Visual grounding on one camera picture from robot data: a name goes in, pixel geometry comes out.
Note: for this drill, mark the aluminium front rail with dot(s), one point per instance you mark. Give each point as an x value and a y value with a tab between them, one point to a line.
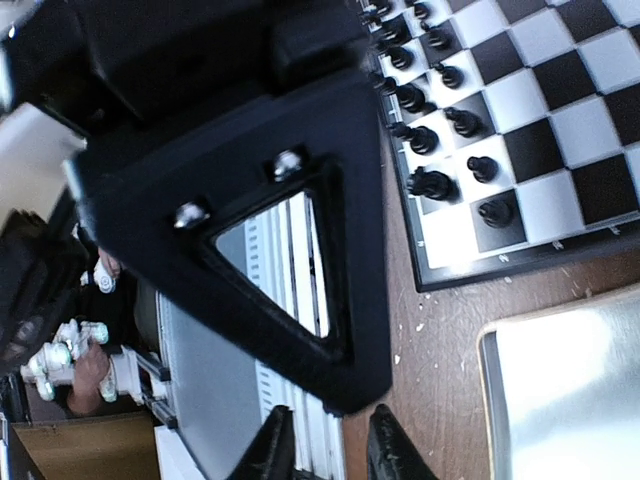
219	394

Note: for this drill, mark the black chess king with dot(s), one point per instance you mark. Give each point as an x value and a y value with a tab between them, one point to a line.
398	57

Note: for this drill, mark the black chess bishop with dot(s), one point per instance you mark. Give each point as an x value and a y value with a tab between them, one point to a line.
422	140
410	97

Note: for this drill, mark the wooden rimmed metal tray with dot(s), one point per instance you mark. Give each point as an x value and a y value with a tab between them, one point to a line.
561	390

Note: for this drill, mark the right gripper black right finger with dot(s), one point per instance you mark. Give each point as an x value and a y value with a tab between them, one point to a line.
390	452

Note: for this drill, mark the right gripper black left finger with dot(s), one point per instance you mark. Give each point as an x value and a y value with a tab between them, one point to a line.
271	454

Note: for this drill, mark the white teleoperation controller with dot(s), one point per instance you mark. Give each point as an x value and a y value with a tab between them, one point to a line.
53	364

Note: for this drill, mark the black and white chessboard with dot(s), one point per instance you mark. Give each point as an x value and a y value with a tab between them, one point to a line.
556	86

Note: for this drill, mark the black chess knight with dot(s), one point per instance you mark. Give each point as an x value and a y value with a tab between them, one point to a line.
380	8

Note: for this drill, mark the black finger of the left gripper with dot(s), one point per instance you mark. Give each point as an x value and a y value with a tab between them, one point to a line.
158	198

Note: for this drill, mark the black chess rook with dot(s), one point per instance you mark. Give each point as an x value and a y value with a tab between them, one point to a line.
431	184

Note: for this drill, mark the black chess pawn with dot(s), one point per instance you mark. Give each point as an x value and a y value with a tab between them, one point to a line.
451	76
437	38
484	169
422	10
497	214
465	123

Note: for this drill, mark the person hand behind table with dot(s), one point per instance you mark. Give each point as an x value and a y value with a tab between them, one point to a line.
91	369

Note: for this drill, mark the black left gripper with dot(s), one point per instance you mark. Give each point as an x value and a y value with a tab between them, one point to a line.
90	63

